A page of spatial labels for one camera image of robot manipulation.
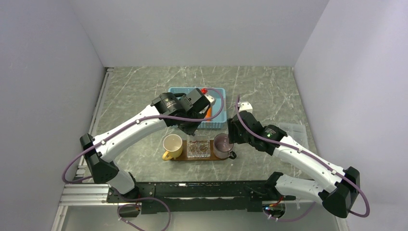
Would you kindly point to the yellow ceramic mug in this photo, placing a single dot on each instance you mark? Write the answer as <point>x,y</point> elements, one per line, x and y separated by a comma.
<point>173,145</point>

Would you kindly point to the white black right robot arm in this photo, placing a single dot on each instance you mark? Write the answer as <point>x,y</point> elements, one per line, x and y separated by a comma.
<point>334,187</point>

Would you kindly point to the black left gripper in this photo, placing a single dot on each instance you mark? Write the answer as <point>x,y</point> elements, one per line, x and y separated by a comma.
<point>190,131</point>

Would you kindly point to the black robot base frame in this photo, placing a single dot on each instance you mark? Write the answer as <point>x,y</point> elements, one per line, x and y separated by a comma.
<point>195,196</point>

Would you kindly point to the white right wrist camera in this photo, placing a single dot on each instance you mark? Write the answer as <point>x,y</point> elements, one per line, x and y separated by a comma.
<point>245,107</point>

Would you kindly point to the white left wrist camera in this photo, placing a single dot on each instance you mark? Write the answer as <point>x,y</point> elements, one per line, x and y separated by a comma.
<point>210,98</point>

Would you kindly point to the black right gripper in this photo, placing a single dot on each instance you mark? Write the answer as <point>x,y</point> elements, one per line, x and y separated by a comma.
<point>233,135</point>

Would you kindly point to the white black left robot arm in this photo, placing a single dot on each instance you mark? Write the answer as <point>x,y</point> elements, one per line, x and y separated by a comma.
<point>102,150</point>

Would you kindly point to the brown oval wooden tray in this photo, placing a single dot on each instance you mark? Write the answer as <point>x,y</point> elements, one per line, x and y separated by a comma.
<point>183,156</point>

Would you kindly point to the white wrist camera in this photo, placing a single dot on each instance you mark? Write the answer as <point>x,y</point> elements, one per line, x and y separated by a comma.
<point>245,107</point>
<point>210,98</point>

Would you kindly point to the mauve ceramic mug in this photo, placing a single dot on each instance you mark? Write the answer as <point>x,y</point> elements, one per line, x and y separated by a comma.
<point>222,148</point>

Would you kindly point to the light blue plastic basket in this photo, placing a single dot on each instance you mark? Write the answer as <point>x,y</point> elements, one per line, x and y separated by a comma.
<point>219,121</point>

